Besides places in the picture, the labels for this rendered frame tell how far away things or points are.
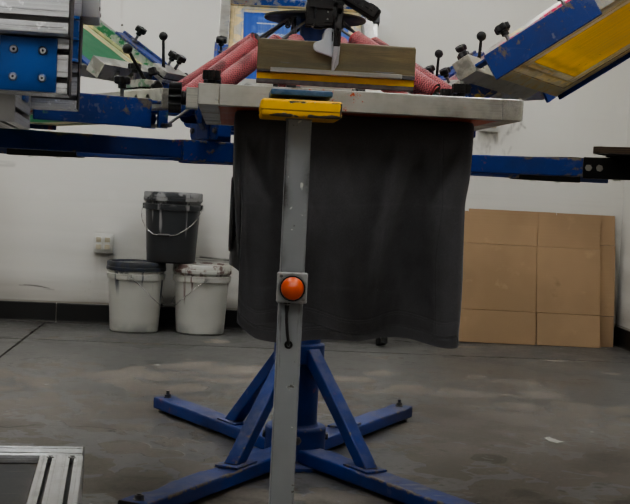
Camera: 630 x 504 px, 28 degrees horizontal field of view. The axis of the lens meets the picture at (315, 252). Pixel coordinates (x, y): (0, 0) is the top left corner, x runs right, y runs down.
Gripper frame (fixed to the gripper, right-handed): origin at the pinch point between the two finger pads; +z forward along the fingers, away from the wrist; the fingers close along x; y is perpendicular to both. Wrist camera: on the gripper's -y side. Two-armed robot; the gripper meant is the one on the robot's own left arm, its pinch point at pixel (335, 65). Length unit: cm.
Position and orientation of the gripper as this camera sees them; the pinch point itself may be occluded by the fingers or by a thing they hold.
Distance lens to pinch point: 286.2
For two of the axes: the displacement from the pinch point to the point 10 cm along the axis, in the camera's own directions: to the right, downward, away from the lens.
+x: 0.7, 0.5, -10.0
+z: -0.5, 10.0, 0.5
